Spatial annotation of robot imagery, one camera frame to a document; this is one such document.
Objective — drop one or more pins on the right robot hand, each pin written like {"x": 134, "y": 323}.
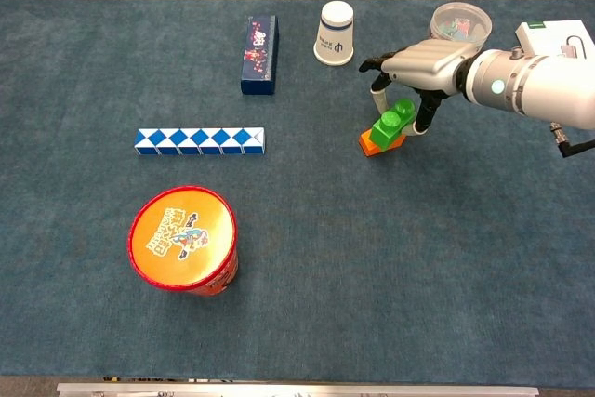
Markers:
{"x": 427, "y": 64}

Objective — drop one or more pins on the green toy brick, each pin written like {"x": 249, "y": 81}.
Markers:
{"x": 392, "y": 125}

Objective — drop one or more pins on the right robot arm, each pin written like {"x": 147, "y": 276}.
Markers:
{"x": 534, "y": 85}

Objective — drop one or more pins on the white paper cup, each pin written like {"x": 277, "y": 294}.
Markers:
{"x": 334, "y": 34}

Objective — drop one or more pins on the orange toy brick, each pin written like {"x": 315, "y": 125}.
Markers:
{"x": 369, "y": 146}

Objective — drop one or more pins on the white green product box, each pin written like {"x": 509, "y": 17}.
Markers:
{"x": 544, "y": 36}

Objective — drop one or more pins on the dark blue rectangular box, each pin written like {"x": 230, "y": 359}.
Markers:
{"x": 258, "y": 55}

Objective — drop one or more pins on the orange instant noodle cup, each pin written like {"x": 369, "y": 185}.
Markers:
{"x": 181, "y": 236}

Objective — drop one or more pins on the clear plastic clip jar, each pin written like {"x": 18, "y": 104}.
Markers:
{"x": 460, "y": 22}

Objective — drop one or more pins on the blue table cloth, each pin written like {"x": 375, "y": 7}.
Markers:
{"x": 325, "y": 253}

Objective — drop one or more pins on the blue white snake puzzle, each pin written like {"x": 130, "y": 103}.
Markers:
{"x": 200, "y": 141}

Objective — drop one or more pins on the aluminium rail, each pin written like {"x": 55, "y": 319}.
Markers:
{"x": 297, "y": 390}

